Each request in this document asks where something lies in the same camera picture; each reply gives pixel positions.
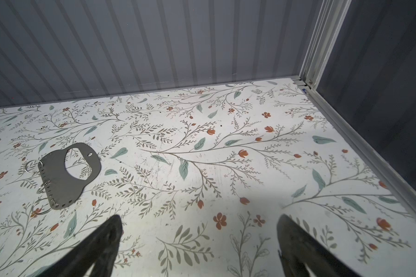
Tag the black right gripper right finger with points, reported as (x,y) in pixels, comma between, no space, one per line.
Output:
(300,254)

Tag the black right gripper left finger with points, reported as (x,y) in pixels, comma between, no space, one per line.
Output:
(97,253)

